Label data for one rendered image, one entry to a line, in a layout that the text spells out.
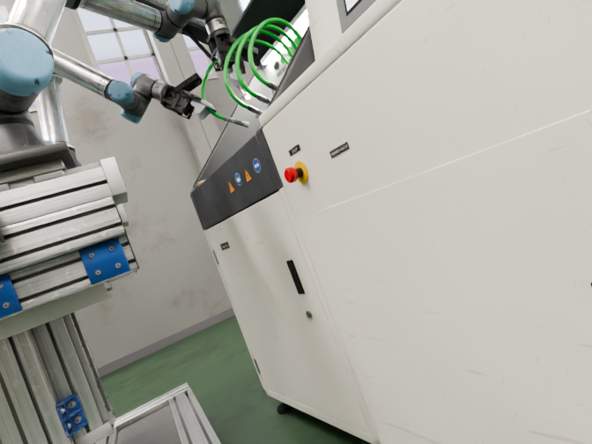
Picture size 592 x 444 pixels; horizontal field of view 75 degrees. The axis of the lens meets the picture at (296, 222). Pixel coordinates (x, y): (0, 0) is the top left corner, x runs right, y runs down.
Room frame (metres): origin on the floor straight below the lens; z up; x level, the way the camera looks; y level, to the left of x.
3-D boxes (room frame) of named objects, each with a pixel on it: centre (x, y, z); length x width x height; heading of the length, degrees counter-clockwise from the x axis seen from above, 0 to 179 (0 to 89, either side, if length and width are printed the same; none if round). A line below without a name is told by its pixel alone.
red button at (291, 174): (0.89, -0.04, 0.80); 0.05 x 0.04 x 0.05; 32
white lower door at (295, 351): (1.29, 0.18, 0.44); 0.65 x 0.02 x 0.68; 32
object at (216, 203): (1.30, 0.17, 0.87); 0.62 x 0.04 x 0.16; 32
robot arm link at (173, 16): (1.32, 0.09, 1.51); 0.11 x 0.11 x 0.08; 53
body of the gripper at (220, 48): (1.38, 0.03, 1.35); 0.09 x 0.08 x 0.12; 122
